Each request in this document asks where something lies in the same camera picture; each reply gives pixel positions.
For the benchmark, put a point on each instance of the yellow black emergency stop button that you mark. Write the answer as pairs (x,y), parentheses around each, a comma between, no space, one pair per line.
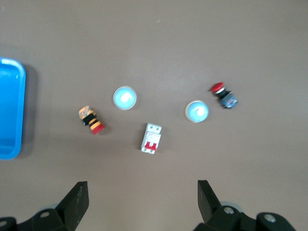
(91,119)

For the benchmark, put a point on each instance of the blue plastic tray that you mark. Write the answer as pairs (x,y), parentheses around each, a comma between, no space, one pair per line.
(9,108)

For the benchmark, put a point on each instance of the brown table cover mat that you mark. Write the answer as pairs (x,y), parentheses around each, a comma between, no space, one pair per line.
(168,48)

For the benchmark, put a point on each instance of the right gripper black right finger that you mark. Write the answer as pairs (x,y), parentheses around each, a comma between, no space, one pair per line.
(208,204)

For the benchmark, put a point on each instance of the blue service bell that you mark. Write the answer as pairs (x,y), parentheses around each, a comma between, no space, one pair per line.
(196,111)
(124,98)

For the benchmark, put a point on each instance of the red push button grey body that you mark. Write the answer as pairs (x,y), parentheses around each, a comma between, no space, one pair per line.
(223,95)

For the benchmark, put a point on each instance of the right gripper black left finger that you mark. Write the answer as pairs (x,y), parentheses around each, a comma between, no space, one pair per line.
(77,202)

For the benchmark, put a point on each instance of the white circuit breaker red switch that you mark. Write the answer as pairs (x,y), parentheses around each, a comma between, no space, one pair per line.
(151,138)

